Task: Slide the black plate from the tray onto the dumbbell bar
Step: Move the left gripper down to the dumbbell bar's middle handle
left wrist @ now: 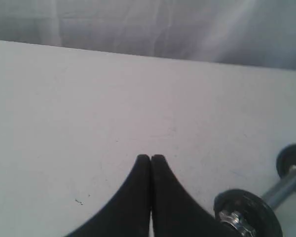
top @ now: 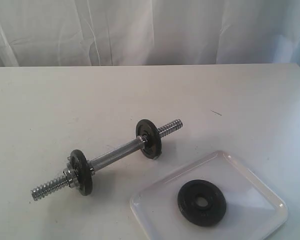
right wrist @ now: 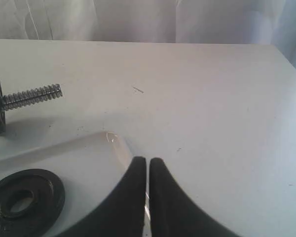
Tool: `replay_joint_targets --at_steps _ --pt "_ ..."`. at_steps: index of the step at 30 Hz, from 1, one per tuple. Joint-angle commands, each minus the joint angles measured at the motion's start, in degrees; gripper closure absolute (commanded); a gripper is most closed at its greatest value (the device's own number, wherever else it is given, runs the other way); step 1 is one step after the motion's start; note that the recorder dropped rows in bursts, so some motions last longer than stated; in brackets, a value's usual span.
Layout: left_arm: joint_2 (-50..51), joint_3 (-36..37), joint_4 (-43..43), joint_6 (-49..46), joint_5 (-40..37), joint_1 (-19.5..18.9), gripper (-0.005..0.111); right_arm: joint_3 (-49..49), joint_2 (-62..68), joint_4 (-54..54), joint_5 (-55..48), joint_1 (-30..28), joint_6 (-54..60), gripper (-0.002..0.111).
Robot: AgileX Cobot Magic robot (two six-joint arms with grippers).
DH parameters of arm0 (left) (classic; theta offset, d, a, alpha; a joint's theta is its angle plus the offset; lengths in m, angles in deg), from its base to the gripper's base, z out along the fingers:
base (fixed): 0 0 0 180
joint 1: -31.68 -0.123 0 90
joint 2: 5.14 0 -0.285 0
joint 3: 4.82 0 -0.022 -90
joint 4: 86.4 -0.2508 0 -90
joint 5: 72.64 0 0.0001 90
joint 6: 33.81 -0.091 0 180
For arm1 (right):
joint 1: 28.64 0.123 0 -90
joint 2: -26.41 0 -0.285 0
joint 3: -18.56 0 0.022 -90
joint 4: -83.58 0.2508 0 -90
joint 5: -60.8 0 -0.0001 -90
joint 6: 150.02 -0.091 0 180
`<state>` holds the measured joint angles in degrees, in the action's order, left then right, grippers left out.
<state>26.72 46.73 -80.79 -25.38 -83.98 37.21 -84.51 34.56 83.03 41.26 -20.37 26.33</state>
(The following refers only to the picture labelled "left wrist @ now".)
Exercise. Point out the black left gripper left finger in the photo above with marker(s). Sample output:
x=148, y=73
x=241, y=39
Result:
x=127, y=213

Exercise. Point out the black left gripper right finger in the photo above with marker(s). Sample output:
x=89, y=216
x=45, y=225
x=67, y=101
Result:
x=174, y=212

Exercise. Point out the chrome threaded dumbbell bar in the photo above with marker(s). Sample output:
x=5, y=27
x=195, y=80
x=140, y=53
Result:
x=250, y=215

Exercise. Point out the chrome spinlock collar nut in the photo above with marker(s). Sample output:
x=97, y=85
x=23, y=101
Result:
x=237, y=222

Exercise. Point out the black weight plate near nut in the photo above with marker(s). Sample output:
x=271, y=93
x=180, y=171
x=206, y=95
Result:
x=255, y=211

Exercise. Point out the black weight plate far end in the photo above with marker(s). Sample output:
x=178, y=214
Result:
x=286, y=168

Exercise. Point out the white backdrop curtain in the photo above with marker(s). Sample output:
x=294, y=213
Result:
x=243, y=32

